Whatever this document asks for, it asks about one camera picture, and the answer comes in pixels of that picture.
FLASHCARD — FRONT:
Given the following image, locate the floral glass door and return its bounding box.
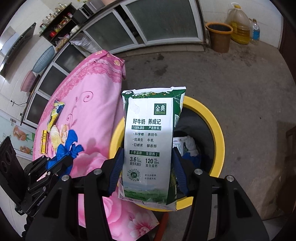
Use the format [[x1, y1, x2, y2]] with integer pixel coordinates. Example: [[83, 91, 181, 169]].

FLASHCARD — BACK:
[[1, 110, 36, 161]]

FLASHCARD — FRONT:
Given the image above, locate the brown plastic bucket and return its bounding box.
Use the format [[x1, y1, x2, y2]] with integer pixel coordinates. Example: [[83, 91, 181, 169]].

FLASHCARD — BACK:
[[206, 22, 233, 53]]

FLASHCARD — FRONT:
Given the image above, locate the kitchen counter cabinet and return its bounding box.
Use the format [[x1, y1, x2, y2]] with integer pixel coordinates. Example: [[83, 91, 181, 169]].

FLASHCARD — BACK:
[[21, 1, 205, 128]]

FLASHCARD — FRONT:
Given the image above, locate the blue rubber glove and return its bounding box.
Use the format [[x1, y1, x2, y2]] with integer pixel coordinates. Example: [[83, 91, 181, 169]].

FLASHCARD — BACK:
[[46, 130, 84, 171]]

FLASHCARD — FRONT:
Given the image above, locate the green white milk carton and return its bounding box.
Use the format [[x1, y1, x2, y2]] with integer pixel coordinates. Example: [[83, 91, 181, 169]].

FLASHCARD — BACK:
[[119, 86, 186, 211]]

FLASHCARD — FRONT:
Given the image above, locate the range hood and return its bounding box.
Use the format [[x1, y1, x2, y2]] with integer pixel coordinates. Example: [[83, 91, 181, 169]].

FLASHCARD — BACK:
[[1, 23, 36, 78]]

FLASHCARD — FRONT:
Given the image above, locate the blue label water bottle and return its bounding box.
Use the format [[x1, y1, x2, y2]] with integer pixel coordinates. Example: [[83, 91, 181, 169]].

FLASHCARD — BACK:
[[249, 19, 260, 44]]

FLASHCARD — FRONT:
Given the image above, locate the blue plastic basin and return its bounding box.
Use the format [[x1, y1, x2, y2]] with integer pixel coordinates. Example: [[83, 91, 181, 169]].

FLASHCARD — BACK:
[[32, 46, 55, 74]]

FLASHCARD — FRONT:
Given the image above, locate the pink plastic basin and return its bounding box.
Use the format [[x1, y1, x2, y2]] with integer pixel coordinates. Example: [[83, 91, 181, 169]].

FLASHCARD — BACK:
[[21, 70, 36, 92]]

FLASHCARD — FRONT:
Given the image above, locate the white sack in cabinet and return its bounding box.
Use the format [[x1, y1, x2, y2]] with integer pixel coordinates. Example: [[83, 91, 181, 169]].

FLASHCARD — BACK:
[[70, 33, 101, 53]]

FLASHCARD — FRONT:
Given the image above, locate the pink floral tablecloth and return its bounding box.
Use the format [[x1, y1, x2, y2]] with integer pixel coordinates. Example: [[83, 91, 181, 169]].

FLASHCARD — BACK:
[[33, 50, 158, 240]]

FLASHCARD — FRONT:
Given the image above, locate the yellow rimmed trash bin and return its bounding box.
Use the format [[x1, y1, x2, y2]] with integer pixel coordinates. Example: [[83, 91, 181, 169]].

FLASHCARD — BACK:
[[108, 96, 225, 212]]

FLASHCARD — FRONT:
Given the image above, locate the microwave oven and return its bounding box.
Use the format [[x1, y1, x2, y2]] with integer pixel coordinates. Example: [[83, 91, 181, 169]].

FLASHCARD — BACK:
[[77, 0, 105, 19]]

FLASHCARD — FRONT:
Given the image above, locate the black spice shelf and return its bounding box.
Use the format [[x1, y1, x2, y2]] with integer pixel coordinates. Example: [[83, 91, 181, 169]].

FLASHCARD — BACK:
[[39, 3, 78, 47]]

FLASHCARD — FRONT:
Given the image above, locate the yellow red flat box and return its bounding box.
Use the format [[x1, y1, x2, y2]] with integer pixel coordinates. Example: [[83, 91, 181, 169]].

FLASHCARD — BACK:
[[40, 130, 48, 154]]

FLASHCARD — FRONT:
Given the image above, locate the white yellow foam net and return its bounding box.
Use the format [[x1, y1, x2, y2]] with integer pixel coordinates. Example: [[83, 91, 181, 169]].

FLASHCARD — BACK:
[[50, 124, 69, 151]]

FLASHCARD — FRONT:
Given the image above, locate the yellow silver snack bag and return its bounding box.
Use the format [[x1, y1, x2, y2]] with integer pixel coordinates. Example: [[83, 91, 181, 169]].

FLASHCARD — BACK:
[[47, 100, 65, 132]]

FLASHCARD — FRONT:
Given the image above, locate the large cooking oil jug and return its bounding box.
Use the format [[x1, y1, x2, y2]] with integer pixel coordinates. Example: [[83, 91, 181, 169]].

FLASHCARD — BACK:
[[226, 3, 250, 45]]

